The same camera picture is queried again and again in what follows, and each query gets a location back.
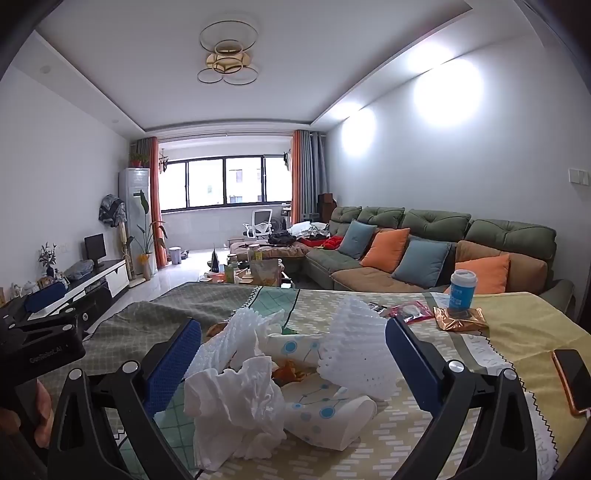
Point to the white black tv stand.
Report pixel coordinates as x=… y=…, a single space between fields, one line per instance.
x=106 y=277

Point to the wide black framed window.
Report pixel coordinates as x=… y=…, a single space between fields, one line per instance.
x=207 y=184

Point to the phone with orange case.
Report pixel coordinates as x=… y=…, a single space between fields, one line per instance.
x=575 y=378

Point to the orange peel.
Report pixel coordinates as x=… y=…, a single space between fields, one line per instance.
x=288 y=370

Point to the white office chair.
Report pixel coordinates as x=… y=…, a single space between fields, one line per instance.
x=261 y=221

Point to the black bag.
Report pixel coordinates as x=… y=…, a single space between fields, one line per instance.
x=280 y=237

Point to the red clear plastic packet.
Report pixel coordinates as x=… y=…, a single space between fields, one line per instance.
x=411 y=311

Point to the white blue dotted paper cup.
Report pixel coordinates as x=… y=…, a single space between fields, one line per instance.
x=295 y=348
x=323 y=415

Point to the cloth covered standing fan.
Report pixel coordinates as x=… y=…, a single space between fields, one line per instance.
x=112 y=208

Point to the leafy plant in blue vase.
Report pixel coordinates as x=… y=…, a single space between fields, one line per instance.
x=47 y=258

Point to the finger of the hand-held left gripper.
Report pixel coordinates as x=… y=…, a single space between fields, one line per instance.
x=51 y=333
x=44 y=294

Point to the orange grey curtain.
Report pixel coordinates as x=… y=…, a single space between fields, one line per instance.
x=154 y=198
x=304 y=175

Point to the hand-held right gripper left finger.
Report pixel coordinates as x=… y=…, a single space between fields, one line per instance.
x=171 y=364

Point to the blue grey plastic bundle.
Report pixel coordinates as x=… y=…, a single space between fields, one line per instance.
x=81 y=269

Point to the blue cushion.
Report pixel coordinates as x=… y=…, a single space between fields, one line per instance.
x=356 y=239
x=421 y=264

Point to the tall plant in yellow pot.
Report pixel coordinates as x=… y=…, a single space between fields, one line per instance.
x=147 y=249

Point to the small white bin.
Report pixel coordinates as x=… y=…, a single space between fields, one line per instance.
x=174 y=256

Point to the crinkled gold foil wrapper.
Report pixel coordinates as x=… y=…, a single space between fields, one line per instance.
x=461 y=319

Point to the white foam fruit net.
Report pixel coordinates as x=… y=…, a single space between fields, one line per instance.
x=231 y=332
x=360 y=355

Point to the wall light switch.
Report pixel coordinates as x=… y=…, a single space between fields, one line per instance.
x=578 y=176

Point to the green brown sofa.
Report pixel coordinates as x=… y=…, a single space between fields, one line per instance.
x=508 y=235

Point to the kraft paper snack bag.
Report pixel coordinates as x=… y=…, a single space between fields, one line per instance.
x=265 y=274

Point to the white standing air conditioner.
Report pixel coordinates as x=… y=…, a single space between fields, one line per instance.
x=133 y=198

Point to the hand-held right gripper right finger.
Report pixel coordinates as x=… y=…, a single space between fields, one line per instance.
x=411 y=364

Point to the black monitor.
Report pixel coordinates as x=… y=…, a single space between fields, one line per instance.
x=94 y=247

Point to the orange cushion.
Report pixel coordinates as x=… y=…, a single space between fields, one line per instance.
x=385 y=251
x=487 y=274

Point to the white blue lidded cup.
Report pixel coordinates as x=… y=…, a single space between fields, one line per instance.
x=462 y=290

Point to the brown wooden cabinet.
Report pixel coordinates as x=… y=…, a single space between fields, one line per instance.
x=325 y=203

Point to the dark coffee table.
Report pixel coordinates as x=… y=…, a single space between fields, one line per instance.
x=240 y=279

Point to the red cloth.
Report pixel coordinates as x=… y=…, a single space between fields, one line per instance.
x=332 y=242

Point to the green box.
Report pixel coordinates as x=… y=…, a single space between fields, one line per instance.
x=230 y=273

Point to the person's left hand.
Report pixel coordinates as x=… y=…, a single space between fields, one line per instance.
x=44 y=408

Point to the brown back cushion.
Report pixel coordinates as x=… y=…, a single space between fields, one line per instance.
x=526 y=272

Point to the white tissue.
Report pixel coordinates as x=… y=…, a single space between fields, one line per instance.
x=231 y=406

